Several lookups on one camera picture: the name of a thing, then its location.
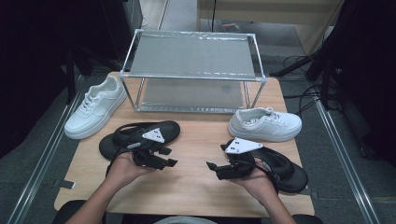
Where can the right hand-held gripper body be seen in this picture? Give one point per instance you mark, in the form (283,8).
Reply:
(236,169)

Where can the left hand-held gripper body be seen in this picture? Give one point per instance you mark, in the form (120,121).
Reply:
(144,157)

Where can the black slipper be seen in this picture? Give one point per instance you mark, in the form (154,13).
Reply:
(291,177)
(168,129)

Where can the white sneaker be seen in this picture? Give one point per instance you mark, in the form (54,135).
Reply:
(267,127)
(93,112)

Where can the metal shoe rack grey shelves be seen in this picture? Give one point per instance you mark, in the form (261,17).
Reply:
(191,56)

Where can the person's left hand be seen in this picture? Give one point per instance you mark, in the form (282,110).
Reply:
(123,169)

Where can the person's right hand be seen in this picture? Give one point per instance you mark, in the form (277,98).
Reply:
(258,186)

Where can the grey plug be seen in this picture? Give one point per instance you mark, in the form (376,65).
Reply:
(133,145)

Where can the person's grey clothing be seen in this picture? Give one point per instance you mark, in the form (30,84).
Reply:
(185,220)

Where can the grey tape piece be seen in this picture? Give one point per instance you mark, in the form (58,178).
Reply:
(311,194)
(63,184)

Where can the small red object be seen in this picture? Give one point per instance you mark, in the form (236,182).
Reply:
(230,25)

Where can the black tripod stand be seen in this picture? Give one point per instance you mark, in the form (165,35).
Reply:
(323,65)

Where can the black curtain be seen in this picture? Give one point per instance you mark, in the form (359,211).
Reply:
(46,62)
(367,77)

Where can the beige cabinet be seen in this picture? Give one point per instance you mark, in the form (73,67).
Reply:
(267,12)

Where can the metal floor rail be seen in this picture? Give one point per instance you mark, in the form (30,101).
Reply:
(345,161)
(43,155)

